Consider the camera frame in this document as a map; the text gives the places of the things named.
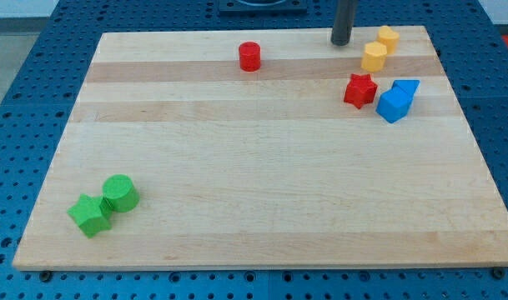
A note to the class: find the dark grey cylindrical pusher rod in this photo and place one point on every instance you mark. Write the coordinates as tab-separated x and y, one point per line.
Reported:
343	22

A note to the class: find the yellow heart block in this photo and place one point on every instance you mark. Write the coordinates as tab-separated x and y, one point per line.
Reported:
388	37

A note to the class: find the blue triangle block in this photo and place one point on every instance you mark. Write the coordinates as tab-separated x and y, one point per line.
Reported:
408	86

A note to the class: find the yellow hexagon block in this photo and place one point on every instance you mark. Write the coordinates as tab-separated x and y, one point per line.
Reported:
374	56

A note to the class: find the red star block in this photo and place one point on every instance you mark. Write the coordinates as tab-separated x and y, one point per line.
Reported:
360	90

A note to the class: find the red cylinder block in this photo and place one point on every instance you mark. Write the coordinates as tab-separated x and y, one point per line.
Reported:
249	56

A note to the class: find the blue cube block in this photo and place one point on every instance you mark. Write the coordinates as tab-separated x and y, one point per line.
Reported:
394	104

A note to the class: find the light wooden board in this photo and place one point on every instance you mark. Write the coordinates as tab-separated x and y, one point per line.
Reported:
267	169

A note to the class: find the green cylinder block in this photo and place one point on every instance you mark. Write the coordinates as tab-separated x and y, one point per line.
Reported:
120	193

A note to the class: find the green star block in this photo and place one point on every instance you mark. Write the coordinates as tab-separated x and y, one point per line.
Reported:
91	214

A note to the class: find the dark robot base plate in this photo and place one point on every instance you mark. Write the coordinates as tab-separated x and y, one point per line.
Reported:
232	7

